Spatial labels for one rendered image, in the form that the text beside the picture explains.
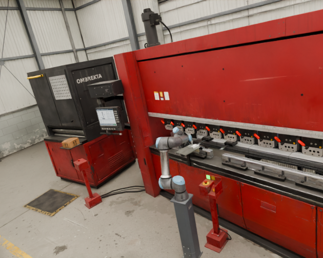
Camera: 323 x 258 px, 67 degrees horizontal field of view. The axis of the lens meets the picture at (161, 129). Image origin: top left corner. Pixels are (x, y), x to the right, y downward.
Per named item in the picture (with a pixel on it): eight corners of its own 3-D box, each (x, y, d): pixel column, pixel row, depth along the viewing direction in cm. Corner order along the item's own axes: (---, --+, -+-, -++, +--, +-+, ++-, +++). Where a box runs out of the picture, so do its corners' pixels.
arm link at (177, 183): (184, 192, 240) (182, 180, 236) (171, 192, 245) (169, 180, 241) (187, 186, 250) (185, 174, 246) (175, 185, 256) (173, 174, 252)
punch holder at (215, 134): (209, 137, 285) (208, 124, 280) (214, 134, 290) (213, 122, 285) (220, 139, 273) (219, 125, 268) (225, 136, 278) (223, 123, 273)
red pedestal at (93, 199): (84, 205, 415) (69, 161, 389) (97, 197, 429) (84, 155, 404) (88, 209, 399) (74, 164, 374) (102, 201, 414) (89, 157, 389)
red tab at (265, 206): (260, 207, 247) (260, 201, 245) (261, 206, 249) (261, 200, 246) (275, 213, 236) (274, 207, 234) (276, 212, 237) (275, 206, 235)
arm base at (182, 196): (184, 203, 240) (182, 194, 237) (172, 199, 249) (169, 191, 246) (191, 194, 252) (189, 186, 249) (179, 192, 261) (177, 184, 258)
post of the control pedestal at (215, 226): (213, 233, 284) (207, 194, 267) (216, 230, 287) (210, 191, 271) (218, 235, 280) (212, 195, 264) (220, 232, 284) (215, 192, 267)
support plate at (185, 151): (175, 152, 306) (175, 152, 306) (189, 145, 322) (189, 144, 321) (185, 155, 293) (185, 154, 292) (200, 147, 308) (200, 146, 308)
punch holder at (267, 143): (258, 146, 239) (257, 130, 234) (262, 143, 244) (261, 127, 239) (273, 149, 228) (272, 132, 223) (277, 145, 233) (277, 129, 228)
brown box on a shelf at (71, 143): (59, 148, 415) (57, 142, 411) (72, 142, 434) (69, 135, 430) (69, 149, 397) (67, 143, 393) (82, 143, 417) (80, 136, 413)
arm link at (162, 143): (172, 191, 243) (167, 136, 240) (158, 190, 249) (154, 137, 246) (176, 187, 254) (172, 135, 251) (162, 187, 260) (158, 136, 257)
